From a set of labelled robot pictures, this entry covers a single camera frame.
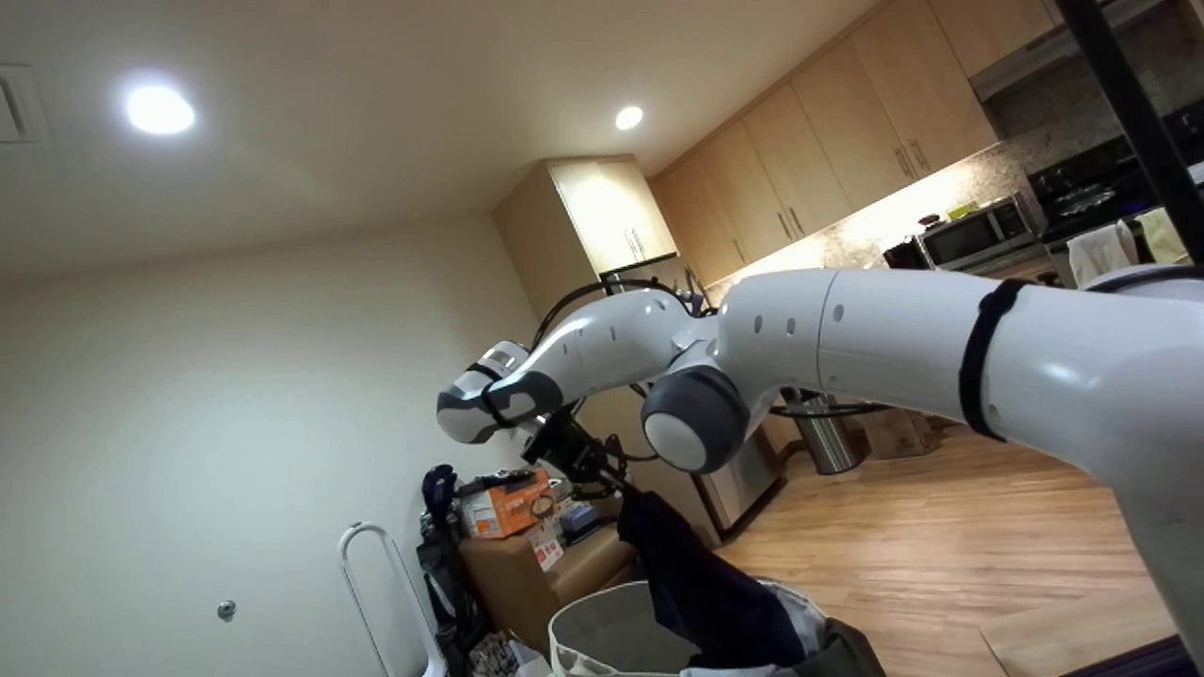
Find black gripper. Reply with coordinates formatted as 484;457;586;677
520;408;632;497

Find navy and white vest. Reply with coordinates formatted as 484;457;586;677
613;487;817;669

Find black bag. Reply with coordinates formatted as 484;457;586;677
415;462;495;672

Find cream canvas laundry bag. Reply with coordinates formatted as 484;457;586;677
546;577;835;677

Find crumpled plastic bag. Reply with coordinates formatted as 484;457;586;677
465;627;556;677

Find brown paper bag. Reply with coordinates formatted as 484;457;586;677
860;410;939;462

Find dark green fabric bag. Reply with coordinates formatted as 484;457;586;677
785;614;886;677

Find white and blue package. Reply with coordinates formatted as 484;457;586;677
556;494;608;545

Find orange package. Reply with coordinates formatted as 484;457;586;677
457;462;568;541

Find brown cardboard box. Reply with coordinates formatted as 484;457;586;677
456;462;648;655

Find stainless steel refrigerator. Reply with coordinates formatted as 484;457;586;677
673;257;791;541

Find white tube rack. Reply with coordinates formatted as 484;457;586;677
334;518;451;677

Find tall beige pantry cabinet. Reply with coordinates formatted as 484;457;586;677
489;155;688;318

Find stainless steel trash can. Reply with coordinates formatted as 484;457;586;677
785;400;867;479

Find black countertop appliance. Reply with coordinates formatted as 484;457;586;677
880;236;938;276

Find silver microwave oven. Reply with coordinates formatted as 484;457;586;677
919;194;1045;276

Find white hanging towel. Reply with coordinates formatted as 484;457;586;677
1066;220;1145;286

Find dark flat base edge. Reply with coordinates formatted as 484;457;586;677
1066;634;1196;677

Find range hood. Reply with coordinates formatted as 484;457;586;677
968;0;1188;105

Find yellow hanging cloth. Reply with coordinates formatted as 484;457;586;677
1131;202;1196;270

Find black metal pole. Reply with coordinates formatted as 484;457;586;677
1054;0;1204;270

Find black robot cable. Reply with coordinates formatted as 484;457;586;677
477;270;707;472

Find beige kitchen wall cabinets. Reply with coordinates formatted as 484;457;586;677
648;0;1069;291

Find black strap on arm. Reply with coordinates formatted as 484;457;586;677
955;276;1029;446

